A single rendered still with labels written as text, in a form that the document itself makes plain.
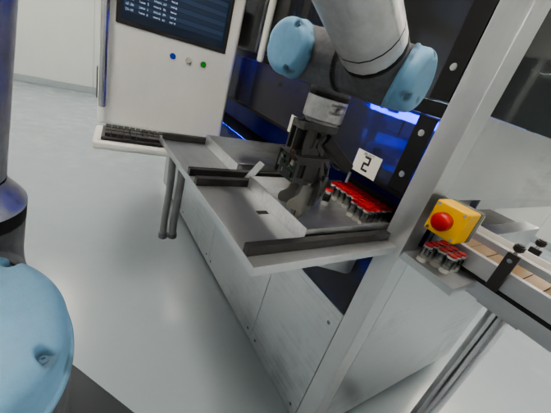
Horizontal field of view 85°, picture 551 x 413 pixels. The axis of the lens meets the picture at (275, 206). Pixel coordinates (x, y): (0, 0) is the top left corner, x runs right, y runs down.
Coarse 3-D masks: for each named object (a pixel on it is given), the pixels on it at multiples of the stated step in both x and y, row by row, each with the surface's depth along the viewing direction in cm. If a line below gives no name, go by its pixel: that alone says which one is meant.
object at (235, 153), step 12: (216, 144) 97; (228, 144) 109; (240, 144) 112; (252, 144) 114; (264, 144) 117; (276, 144) 120; (216, 156) 97; (228, 156) 90; (240, 156) 104; (252, 156) 107; (264, 156) 112; (276, 156) 116; (240, 168) 86; (252, 168) 88; (264, 168) 91
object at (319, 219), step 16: (256, 176) 80; (256, 192) 77; (272, 192) 82; (272, 208) 71; (288, 208) 75; (320, 208) 81; (336, 208) 84; (288, 224) 66; (304, 224) 70; (320, 224) 72; (336, 224) 75; (352, 224) 78; (368, 224) 72; (384, 224) 75
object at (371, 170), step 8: (360, 152) 82; (368, 152) 80; (360, 160) 82; (368, 160) 80; (376, 160) 78; (352, 168) 84; (360, 168) 82; (368, 168) 80; (376, 168) 78; (368, 176) 80
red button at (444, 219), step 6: (432, 216) 63; (438, 216) 61; (444, 216) 61; (450, 216) 61; (432, 222) 62; (438, 222) 61; (444, 222) 60; (450, 222) 60; (438, 228) 62; (444, 228) 61; (450, 228) 61
